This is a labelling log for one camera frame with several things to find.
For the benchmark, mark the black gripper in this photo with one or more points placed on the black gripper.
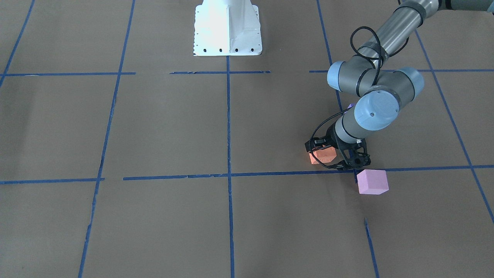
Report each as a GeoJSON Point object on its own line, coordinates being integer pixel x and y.
{"type": "Point", "coordinates": [331, 140]}

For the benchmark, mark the orange foam cube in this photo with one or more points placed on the orange foam cube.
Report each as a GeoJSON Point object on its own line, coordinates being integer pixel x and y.
{"type": "Point", "coordinates": [323, 155]}

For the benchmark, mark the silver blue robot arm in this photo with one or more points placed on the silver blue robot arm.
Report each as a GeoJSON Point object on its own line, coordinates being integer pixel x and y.
{"type": "Point", "coordinates": [382, 95]}

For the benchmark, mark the pink foam cube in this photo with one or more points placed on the pink foam cube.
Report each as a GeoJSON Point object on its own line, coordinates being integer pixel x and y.
{"type": "Point", "coordinates": [373, 182]}

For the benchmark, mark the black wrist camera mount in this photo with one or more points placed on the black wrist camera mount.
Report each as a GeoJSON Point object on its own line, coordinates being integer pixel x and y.
{"type": "Point", "coordinates": [355, 155]}

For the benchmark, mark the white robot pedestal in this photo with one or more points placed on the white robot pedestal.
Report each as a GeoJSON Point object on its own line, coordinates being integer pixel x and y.
{"type": "Point", "coordinates": [227, 28]}

